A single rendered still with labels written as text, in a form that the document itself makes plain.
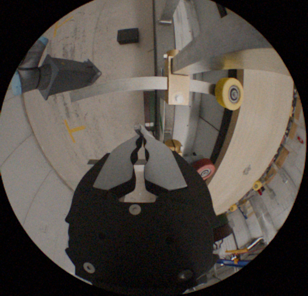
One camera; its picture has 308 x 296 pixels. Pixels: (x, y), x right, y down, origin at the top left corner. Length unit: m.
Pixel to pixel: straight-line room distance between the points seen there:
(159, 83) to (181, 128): 0.35
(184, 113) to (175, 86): 0.30
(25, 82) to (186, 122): 0.94
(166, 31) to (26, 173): 2.84
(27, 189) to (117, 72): 2.73
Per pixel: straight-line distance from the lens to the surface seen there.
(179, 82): 0.23
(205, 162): 0.33
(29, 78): 0.74
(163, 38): 0.45
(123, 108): 1.14
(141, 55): 1.15
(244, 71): 0.32
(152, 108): 0.39
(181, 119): 0.52
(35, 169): 2.78
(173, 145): 0.29
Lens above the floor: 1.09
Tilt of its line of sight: 58 degrees down
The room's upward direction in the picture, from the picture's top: 175 degrees clockwise
